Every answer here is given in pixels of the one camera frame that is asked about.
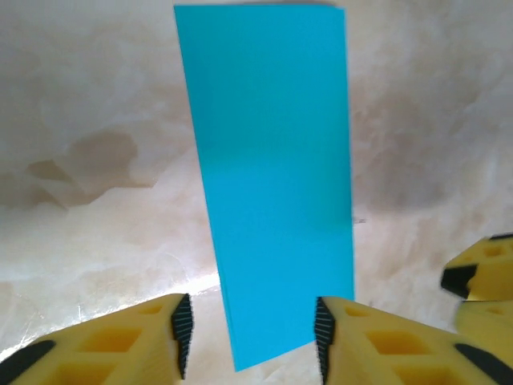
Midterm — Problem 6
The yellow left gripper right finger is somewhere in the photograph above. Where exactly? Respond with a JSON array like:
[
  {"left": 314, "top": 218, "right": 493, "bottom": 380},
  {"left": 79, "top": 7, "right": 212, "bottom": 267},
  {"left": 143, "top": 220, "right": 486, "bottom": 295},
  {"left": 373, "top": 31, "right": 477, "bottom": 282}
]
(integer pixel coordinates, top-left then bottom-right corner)
[{"left": 314, "top": 295, "right": 513, "bottom": 385}]

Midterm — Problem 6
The blue paper sheet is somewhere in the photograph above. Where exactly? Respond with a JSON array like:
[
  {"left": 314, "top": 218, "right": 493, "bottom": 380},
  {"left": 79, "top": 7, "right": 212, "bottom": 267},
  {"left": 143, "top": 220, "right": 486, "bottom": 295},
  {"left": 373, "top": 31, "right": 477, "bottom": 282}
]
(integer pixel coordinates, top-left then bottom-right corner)
[{"left": 172, "top": 2, "right": 357, "bottom": 373}]

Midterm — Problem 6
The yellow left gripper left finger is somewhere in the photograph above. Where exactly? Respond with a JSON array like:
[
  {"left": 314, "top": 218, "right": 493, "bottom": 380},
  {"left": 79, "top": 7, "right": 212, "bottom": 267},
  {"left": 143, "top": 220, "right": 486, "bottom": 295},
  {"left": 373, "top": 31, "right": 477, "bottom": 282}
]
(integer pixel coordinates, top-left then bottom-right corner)
[{"left": 0, "top": 292, "right": 192, "bottom": 385}]

